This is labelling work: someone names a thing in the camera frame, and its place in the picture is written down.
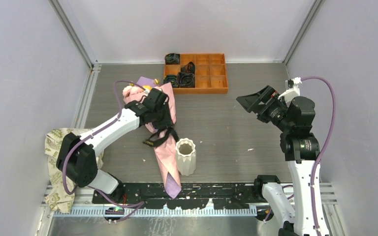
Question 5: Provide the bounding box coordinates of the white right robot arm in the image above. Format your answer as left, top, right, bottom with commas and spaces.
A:
236, 86, 330, 236

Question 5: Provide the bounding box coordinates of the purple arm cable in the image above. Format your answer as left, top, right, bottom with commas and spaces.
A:
263, 76, 337, 236
62, 80, 151, 223

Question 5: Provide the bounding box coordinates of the patterned cream cloth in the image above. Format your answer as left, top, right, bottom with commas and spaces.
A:
44, 128, 88, 213

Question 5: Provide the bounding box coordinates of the orange compartment tray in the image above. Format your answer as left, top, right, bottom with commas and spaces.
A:
163, 53, 228, 94

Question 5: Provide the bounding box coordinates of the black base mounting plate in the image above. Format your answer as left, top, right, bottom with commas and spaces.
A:
109, 182, 267, 210

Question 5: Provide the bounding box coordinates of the pink flower bouquet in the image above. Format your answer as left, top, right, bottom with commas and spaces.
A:
123, 76, 181, 199

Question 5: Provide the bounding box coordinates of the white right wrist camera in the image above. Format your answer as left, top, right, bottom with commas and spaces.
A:
278, 77, 302, 104

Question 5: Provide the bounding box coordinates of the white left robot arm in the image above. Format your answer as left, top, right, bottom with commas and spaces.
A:
56, 88, 178, 203

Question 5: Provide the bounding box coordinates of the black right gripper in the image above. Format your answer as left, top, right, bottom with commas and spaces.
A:
237, 85, 294, 132

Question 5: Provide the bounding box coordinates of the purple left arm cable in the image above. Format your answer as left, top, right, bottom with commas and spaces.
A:
62, 80, 151, 223

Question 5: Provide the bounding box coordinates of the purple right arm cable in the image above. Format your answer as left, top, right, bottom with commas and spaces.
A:
263, 76, 337, 236

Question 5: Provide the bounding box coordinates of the black ribbon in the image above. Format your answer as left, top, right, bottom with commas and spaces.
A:
142, 127, 179, 148

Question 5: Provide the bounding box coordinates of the white ribbed ceramic vase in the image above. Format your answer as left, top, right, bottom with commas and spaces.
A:
175, 138, 196, 176

